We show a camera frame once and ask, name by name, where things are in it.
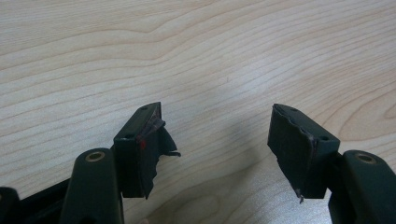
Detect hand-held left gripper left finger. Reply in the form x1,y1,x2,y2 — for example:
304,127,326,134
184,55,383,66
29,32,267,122
59,101,182,224

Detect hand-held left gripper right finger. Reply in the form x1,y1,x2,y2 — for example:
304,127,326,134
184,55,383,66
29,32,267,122
267,103,396,224

